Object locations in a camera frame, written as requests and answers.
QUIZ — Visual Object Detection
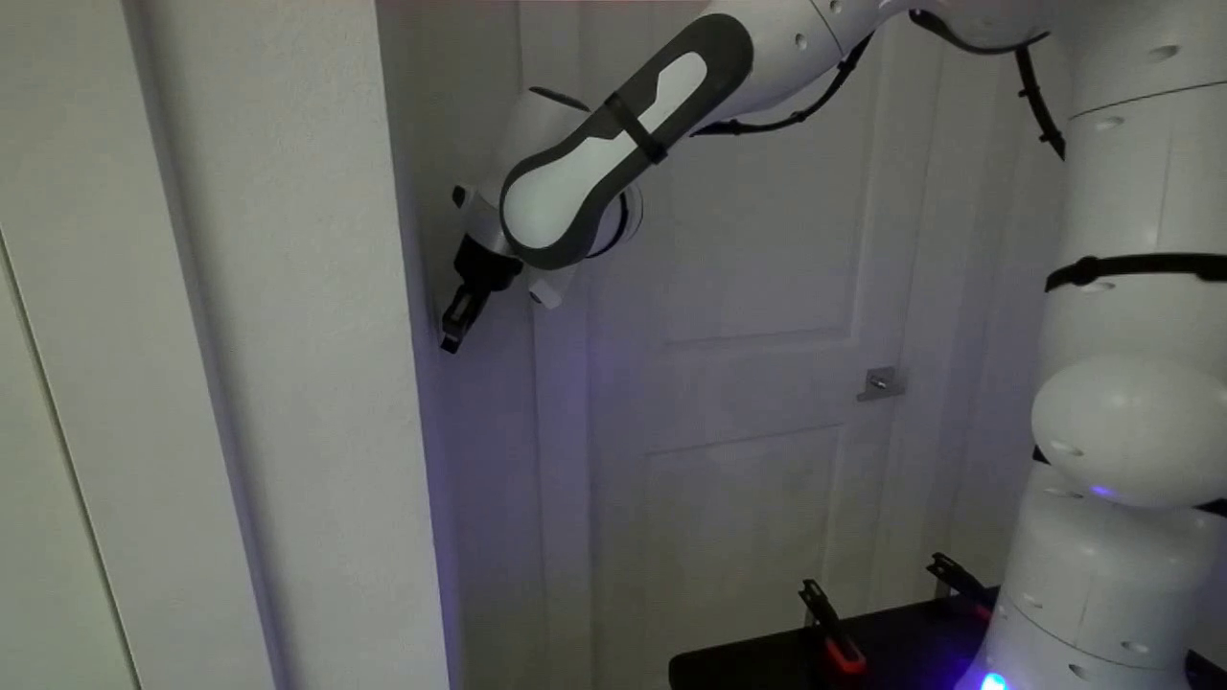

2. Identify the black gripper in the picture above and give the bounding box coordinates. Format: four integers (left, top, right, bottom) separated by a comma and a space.
438, 238, 527, 355

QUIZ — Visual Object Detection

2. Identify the white panel door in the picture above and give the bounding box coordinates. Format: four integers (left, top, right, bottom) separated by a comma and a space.
584, 0, 1033, 690

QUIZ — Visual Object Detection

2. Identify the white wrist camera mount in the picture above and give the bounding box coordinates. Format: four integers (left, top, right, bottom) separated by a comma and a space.
522, 272, 566, 314

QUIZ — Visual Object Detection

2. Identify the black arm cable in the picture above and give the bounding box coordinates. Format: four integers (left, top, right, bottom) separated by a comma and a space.
694, 5, 1072, 165

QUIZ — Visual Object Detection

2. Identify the red handled black clamp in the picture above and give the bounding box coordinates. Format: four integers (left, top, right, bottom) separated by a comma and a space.
794, 576, 876, 678

